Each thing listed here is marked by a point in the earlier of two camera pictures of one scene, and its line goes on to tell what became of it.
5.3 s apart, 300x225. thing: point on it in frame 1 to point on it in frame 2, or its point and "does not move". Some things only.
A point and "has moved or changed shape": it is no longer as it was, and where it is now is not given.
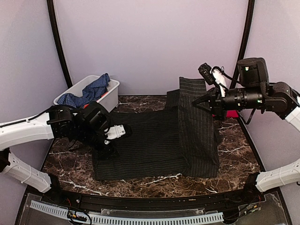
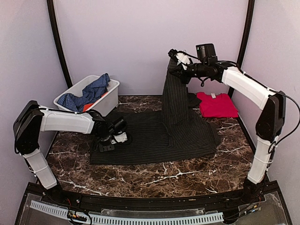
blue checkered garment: x=90 y=93 does not move
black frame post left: x=53 y=23 does not move
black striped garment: x=181 y=139 has moved or changed shape
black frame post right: x=245 y=38 does not move
